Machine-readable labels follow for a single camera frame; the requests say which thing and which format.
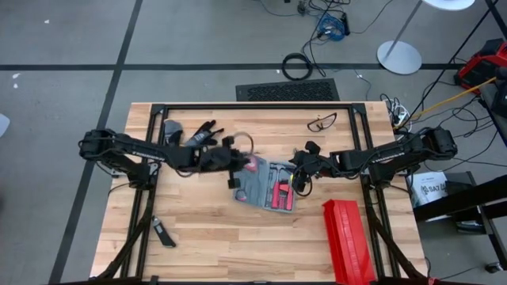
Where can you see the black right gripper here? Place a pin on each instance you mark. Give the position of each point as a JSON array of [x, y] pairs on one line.
[[317, 166]]

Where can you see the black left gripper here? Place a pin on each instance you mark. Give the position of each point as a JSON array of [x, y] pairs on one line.
[[218, 160]]

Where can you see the grey plastic tool case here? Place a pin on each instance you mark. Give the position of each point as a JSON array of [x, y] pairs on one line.
[[257, 186]]

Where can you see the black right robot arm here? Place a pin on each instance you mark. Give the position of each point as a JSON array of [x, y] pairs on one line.
[[396, 156]]

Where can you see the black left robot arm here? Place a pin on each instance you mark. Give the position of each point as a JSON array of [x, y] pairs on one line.
[[134, 150]]

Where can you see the red black tool box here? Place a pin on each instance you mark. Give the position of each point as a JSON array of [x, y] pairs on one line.
[[481, 65]]

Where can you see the black work glove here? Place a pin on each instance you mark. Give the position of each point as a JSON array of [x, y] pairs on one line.
[[204, 134]]

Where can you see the clear safety glasses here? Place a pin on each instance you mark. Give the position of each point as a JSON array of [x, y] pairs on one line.
[[317, 124]]

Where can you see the grey work glove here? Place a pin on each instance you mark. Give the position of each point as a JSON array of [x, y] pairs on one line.
[[173, 127]]

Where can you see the red plastic bin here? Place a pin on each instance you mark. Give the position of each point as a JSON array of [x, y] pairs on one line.
[[348, 241]]

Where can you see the black utility knife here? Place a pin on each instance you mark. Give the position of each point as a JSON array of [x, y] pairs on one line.
[[162, 231]]

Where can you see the white power strip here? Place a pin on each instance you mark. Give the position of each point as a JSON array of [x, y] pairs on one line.
[[400, 115]]

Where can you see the white cardboard box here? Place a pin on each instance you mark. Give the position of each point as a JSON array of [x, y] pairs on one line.
[[429, 188]]

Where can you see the black power strip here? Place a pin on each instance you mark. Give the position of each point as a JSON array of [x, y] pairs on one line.
[[345, 23]]

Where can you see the black shelf rack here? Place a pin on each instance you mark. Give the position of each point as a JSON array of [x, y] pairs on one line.
[[467, 200]]

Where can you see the thin black stand pole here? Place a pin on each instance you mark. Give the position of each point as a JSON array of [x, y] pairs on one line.
[[455, 61]]

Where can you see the pale grey round object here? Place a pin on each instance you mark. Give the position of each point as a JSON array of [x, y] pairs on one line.
[[3, 124]]

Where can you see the black aluminium table frame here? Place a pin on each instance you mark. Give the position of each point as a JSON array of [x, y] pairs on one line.
[[257, 106]]

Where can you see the white round pedestal table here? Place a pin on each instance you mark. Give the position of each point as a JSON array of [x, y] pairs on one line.
[[399, 57]]

